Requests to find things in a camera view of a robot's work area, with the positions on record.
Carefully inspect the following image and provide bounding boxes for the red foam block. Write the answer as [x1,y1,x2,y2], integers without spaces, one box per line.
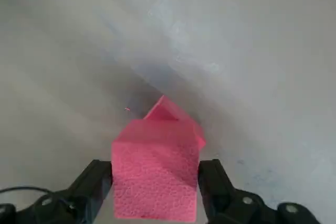
[110,94,207,222]

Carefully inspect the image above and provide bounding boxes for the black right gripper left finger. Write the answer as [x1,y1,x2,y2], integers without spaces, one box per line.
[0,159,114,224]

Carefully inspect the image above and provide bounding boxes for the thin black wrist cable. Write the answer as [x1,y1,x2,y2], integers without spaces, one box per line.
[0,186,77,209]

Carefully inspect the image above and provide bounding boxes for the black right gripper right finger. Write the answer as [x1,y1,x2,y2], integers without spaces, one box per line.
[198,158,321,224]

